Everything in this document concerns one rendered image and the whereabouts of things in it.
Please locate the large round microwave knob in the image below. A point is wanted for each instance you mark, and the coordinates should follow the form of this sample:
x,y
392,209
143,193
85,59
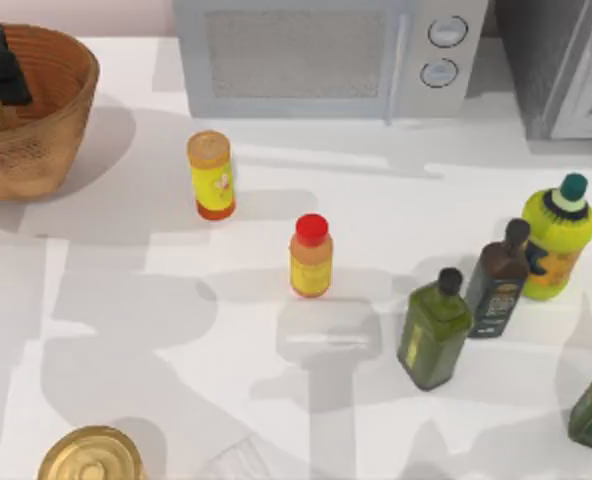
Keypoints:
x,y
447,30

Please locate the yellow bottle with green cap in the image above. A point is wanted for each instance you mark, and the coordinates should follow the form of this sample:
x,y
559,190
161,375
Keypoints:
x,y
558,245

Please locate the pale microwave oven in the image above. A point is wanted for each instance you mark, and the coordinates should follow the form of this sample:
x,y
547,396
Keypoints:
x,y
471,55

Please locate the yellow bottle with red cap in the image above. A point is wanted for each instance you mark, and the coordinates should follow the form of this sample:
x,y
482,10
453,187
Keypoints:
x,y
311,265

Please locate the dark brown bottle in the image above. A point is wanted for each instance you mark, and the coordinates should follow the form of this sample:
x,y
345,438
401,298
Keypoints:
x,y
498,285

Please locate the small round microwave knob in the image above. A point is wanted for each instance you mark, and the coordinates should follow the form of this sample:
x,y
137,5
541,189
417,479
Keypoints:
x,y
438,73

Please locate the microwave door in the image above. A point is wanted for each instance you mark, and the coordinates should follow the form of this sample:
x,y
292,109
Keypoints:
x,y
296,55

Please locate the green square bottle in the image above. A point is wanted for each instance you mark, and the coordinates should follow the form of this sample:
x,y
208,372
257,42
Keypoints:
x,y
433,335

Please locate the yellow bottle with tan cap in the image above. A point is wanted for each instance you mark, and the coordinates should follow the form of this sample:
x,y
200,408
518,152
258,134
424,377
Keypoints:
x,y
212,180

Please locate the brown woven basket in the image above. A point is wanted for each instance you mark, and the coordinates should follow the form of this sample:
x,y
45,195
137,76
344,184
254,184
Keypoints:
x,y
51,140

